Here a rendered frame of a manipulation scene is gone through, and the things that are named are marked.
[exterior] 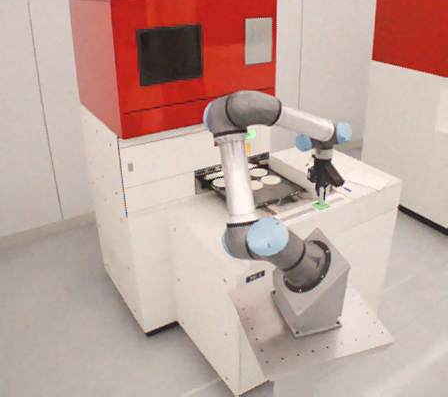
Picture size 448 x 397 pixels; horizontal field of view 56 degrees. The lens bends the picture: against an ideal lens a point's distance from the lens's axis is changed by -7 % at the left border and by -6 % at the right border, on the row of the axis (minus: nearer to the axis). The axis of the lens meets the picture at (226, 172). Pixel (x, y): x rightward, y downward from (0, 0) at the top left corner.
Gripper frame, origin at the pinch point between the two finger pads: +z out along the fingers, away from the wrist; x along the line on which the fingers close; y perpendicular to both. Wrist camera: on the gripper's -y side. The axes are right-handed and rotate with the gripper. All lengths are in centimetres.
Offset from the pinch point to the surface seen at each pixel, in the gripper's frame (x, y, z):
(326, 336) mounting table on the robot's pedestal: 39, -47, 16
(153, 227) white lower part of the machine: 54, 59, 25
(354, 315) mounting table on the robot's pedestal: 25, -46, 16
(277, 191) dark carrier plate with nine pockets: 0.2, 30.8, 7.9
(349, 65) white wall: -233, 207, -2
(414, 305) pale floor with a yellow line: -87, -5, 98
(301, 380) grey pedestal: 40, -39, 46
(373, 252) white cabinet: -35, -4, 37
